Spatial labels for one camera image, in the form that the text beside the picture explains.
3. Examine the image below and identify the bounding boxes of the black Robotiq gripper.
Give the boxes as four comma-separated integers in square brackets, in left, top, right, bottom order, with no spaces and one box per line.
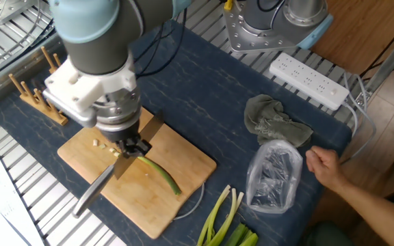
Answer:
[103,119,153,159]

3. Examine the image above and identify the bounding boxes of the steel cleaver knife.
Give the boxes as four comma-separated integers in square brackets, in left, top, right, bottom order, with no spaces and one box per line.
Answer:
[73,112,166,219]

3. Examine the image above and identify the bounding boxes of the single scallion stalk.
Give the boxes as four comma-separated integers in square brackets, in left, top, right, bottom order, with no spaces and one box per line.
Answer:
[137,156,183,196]

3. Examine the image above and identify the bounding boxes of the scallion with white stem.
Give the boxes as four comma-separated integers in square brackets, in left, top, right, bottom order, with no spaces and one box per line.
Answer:
[206,187,238,246]
[196,184,231,246]
[210,191,245,246]

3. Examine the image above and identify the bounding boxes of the clear plastic bag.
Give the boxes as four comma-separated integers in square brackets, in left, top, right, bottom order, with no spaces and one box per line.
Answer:
[245,139,304,215]

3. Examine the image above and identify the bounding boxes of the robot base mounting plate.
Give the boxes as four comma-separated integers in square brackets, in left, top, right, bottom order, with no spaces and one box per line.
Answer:
[222,0,299,55]

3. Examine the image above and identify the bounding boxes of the person's right forearm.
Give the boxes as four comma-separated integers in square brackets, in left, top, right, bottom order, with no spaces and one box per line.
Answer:
[333,179,394,246]

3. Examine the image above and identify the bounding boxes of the person's right hand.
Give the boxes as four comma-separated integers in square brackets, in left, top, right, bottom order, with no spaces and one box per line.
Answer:
[305,146,347,192]

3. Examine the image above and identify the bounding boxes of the wooden cutting board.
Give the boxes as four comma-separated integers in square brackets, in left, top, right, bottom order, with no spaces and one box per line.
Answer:
[57,105,218,240]

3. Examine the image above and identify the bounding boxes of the dark blue marbled mat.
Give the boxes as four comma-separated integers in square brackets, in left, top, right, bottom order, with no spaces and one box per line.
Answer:
[0,20,352,246]

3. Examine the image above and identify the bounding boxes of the wooden dish rack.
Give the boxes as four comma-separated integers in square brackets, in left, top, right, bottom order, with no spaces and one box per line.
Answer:
[8,46,68,126]

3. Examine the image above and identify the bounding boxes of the green scallion leaves bundle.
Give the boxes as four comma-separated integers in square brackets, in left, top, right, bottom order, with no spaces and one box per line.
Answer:
[224,222,259,246]

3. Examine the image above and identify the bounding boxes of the grey-green rag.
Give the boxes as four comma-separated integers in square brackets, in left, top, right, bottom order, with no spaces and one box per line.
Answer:
[244,94,314,148]

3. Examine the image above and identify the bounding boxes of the white power strip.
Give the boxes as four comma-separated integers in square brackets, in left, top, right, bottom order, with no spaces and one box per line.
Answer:
[269,51,351,111]

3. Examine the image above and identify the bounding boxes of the green trousers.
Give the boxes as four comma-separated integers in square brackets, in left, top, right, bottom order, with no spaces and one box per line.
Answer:
[304,221,355,246]

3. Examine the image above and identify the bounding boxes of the metal wire loop handle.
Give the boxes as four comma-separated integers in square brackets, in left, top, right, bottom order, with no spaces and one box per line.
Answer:
[172,182,206,221]

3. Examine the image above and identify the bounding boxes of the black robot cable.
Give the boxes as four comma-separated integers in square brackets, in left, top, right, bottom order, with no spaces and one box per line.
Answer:
[133,10,188,79]

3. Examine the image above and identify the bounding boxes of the white power strip cable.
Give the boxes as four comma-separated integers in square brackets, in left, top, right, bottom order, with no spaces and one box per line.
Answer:
[335,73,378,161]

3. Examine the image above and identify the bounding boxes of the aluminium extrusion post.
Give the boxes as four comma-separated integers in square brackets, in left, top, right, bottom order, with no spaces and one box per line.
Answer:
[356,20,394,103]

